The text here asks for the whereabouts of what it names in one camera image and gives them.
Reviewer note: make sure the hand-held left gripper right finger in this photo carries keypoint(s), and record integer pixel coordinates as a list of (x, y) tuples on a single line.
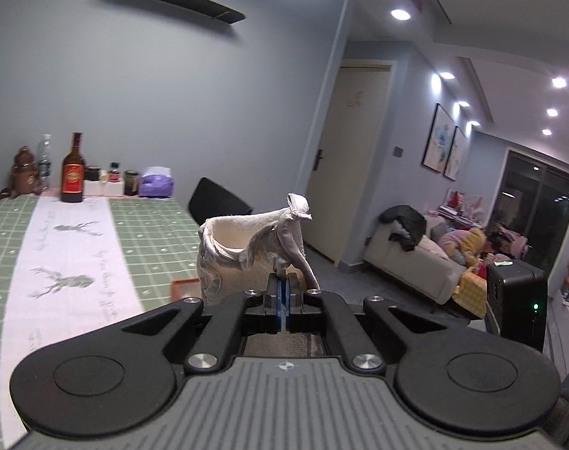
[(294, 304)]

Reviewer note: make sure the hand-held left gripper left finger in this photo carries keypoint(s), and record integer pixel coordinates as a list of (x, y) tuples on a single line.
[(275, 304)]

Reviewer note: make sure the off-white towel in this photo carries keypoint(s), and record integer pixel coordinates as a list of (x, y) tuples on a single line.
[(233, 234)]

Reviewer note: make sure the orange cardboard box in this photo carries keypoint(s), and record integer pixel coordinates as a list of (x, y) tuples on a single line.
[(186, 290)]

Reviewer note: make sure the beige sofa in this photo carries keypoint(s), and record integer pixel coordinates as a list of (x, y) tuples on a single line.
[(406, 267)]

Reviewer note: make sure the black chair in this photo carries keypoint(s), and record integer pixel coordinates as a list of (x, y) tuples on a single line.
[(216, 201)]

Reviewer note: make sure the dark jacket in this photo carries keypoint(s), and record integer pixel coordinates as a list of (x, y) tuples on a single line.
[(406, 222)]

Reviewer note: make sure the beige door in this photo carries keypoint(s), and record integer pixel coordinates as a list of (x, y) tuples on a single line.
[(350, 159)]

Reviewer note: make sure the purple tissue pack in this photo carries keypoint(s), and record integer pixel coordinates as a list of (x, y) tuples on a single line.
[(157, 185)]

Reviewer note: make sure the yellow blanket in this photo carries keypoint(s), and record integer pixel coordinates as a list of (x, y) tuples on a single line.
[(472, 293)]

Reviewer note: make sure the dark glass jar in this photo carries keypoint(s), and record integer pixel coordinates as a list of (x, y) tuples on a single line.
[(131, 183)]

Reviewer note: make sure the white box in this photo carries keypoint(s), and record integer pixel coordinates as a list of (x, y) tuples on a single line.
[(104, 189)]

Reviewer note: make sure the small red label bottle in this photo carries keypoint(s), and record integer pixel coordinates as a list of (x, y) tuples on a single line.
[(114, 173)]

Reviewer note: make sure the white printed table runner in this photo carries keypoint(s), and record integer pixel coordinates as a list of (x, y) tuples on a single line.
[(73, 253)]

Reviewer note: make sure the black box device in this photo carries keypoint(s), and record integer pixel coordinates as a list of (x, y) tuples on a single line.
[(514, 304)]

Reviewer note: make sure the black lidded jar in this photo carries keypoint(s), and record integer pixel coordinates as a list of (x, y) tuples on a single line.
[(92, 173)]

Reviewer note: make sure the brown liquor bottle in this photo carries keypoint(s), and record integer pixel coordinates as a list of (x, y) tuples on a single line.
[(72, 178)]

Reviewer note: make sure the dark glass window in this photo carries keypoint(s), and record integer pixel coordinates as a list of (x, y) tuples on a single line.
[(538, 206)]

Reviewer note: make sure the clear water bottle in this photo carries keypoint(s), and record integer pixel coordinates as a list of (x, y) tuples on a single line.
[(44, 159)]

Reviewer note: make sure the brown bear jar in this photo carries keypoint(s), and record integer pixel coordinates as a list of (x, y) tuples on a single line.
[(25, 176)]

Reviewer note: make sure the ceiling spotlights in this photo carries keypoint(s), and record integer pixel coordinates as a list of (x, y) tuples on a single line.
[(400, 14)]

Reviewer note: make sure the wall light switch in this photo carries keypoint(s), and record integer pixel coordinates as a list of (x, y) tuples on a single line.
[(397, 152)]

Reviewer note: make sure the large framed wall picture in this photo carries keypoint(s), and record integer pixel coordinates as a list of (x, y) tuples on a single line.
[(438, 140)]

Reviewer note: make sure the small framed wall picture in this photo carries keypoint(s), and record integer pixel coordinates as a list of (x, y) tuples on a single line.
[(455, 154)]

